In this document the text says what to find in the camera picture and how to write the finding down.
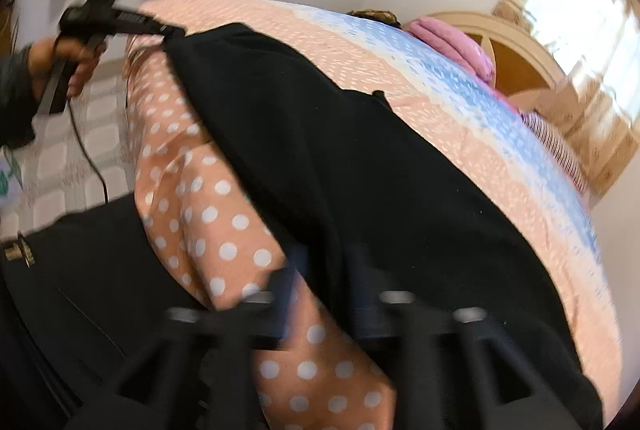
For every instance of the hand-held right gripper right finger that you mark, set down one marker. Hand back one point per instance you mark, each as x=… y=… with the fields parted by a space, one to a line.
x=362 y=290

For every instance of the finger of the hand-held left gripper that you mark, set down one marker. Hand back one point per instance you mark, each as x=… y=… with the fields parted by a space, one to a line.
x=150 y=25

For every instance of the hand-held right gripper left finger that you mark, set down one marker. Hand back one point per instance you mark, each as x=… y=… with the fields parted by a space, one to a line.
x=287 y=290

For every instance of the black pants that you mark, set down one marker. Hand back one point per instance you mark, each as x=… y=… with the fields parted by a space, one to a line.
x=350 y=160

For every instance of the person's left hand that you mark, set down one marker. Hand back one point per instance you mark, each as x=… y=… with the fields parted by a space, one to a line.
x=42 y=60

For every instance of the peach blue polka dot blanket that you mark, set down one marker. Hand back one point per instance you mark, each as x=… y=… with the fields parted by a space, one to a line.
x=450 y=110

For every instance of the person's black clothing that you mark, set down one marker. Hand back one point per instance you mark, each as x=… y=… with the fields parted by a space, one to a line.
x=75 y=310

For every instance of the brown woven object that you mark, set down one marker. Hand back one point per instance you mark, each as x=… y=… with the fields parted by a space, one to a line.
x=372 y=15

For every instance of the striped pillow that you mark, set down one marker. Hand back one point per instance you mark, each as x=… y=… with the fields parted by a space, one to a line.
x=555 y=145

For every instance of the brass metal fitting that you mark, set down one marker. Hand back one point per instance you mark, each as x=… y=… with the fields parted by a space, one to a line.
x=19 y=251

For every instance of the folded pink blanket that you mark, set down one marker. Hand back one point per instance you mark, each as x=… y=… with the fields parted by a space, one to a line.
x=457 y=45

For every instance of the cream wooden headboard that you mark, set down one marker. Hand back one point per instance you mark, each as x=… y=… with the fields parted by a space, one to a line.
x=520 y=55

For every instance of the beige patterned curtain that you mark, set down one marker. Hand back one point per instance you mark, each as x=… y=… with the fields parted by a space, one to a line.
x=575 y=35

